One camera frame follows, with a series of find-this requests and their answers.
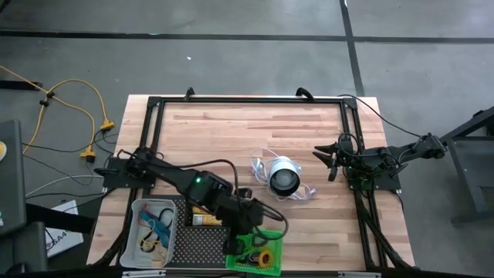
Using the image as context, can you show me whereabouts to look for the yellow extension cable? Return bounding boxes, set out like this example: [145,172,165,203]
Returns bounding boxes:
[46,79,116,132]
[0,64,97,162]

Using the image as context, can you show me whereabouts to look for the grey desk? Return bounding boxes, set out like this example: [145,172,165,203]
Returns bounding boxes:
[0,119,28,237]

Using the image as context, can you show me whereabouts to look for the black perforated metal riser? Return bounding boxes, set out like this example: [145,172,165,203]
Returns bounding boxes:
[129,195,237,270]

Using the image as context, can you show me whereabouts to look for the black flat bar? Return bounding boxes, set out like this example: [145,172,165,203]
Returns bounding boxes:
[25,203,96,235]

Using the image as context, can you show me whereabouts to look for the grey floor cable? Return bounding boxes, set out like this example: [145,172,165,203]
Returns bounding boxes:
[25,174,106,198]

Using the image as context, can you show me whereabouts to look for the white power cable with plug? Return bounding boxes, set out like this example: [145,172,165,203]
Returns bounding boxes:
[249,148,318,202]

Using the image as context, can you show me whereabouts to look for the black mesh tray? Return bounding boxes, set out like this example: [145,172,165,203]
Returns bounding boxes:
[183,201,233,230]

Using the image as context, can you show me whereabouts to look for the black metal cart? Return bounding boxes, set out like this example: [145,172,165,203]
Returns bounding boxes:
[425,104,494,225]

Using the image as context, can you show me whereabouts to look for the green plastic basket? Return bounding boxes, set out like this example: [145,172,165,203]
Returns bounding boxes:
[225,228,284,277]

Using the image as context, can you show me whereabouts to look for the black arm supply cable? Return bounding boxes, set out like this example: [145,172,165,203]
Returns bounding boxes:
[337,93,424,139]

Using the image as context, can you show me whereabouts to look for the dark grey chair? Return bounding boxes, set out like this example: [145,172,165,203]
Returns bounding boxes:
[0,221,49,275]

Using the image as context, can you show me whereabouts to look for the black floor cable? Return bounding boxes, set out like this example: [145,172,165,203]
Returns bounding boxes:
[22,129,119,154]
[22,153,97,187]

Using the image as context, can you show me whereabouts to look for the black aluminium rig frame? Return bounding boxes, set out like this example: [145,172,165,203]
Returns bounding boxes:
[90,87,416,271]

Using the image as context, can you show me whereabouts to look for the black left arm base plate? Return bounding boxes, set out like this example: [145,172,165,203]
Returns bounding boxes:
[93,157,160,190]

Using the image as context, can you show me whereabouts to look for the black floor bar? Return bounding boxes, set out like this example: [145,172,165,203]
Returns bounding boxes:
[0,80,43,92]

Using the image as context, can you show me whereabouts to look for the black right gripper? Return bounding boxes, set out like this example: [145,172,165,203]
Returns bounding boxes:
[311,133,366,182]

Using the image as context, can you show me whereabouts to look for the white printed box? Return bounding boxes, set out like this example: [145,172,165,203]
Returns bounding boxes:
[45,199,85,259]

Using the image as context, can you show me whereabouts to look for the white desk lamp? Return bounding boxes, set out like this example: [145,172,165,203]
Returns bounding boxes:
[267,155,303,197]

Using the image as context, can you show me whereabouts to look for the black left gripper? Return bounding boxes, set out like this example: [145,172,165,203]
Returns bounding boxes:
[222,187,269,256]

